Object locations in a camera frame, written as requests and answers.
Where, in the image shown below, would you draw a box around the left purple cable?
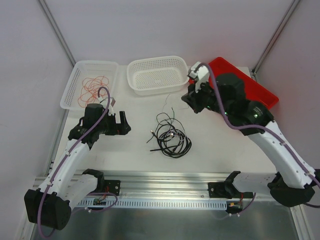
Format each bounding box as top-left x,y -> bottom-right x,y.
36,86 -> 112,238

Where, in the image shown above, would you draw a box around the white slotted cable duct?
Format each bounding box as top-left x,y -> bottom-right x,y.
77,197 -> 227,211

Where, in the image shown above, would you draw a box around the white perforated rounded basket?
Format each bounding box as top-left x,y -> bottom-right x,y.
126,55 -> 188,96

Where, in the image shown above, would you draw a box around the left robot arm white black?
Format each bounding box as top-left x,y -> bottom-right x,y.
24,103 -> 131,230

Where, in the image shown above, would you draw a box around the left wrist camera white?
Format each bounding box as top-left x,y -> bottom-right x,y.
98,97 -> 116,116

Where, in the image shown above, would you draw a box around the red plastic tray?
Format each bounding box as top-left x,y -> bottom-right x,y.
209,57 -> 279,110

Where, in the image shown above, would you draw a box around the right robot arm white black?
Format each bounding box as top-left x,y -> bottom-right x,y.
181,73 -> 320,208

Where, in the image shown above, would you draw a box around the aluminium mounting rail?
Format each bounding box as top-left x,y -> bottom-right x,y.
31,170 -> 298,200

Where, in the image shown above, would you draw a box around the black and orange cables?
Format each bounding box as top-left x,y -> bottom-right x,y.
146,107 -> 193,159

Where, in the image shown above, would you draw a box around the clear white rectangular basket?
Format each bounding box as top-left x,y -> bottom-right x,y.
60,60 -> 119,111

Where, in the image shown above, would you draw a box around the left aluminium frame post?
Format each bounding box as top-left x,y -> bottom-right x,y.
37,0 -> 76,67

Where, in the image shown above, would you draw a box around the aluminium frame post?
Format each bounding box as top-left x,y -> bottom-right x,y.
251,0 -> 302,80
37,0 -> 76,67

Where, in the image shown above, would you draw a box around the right aluminium frame post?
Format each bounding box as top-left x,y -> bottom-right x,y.
251,0 -> 302,80

